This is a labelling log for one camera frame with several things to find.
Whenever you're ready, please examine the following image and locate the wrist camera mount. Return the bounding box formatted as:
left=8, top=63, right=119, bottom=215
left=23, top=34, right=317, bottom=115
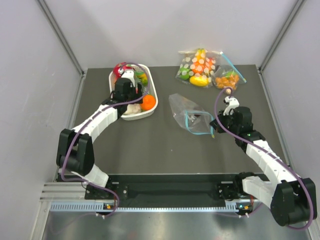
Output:
left=121, top=69, right=136, bottom=87
left=223, top=96, right=240, bottom=116

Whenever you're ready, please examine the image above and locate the white plastic basket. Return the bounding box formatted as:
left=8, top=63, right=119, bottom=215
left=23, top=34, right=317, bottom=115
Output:
left=108, top=64, right=159, bottom=121

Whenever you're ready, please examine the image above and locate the white fake cauliflower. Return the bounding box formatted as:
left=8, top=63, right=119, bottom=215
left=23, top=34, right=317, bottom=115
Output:
left=123, top=103, right=142, bottom=116

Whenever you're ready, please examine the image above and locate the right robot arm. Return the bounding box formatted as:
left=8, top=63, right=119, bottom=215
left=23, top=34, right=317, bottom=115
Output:
left=210, top=105, right=317, bottom=230

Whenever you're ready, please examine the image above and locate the red fake dragon fruit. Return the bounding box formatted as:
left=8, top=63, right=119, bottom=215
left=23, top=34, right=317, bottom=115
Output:
left=113, top=62, right=133, bottom=78

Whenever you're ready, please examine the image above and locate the clear blue zip bag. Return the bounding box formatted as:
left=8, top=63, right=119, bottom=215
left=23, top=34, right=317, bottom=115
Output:
left=168, top=93, right=215, bottom=138

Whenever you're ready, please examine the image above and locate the grey cable duct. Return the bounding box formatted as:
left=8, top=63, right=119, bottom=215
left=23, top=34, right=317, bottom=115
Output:
left=50, top=201, right=253, bottom=213

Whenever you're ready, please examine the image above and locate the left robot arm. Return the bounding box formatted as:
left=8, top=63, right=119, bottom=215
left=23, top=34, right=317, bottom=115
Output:
left=56, top=77, right=144, bottom=199

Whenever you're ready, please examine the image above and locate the green yellow fake lime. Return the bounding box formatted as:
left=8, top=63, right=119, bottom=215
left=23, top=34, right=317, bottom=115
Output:
left=135, top=71, right=148, bottom=87

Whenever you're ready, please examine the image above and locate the polka dot fruit bag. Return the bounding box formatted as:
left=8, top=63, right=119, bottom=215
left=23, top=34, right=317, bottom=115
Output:
left=175, top=48, right=222, bottom=88

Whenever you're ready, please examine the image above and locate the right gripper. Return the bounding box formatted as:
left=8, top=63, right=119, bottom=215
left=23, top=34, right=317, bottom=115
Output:
left=210, top=109, right=240, bottom=135

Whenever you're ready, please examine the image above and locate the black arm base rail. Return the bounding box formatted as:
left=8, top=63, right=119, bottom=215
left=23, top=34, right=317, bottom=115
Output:
left=82, top=173, right=266, bottom=208

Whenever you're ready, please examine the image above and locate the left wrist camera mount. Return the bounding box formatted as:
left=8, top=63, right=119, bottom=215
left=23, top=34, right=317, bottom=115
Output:
left=121, top=69, right=136, bottom=87

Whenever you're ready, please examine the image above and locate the orange fake tangerine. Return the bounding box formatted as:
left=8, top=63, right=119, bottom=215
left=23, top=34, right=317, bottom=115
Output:
left=140, top=94, right=156, bottom=111

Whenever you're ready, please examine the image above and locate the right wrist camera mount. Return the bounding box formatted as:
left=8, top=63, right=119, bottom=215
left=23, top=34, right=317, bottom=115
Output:
left=223, top=96, right=240, bottom=116

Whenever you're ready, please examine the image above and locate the small bag of orange pieces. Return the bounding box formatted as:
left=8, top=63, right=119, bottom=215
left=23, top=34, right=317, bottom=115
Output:
left=214, top=51, right=247, bottom=91

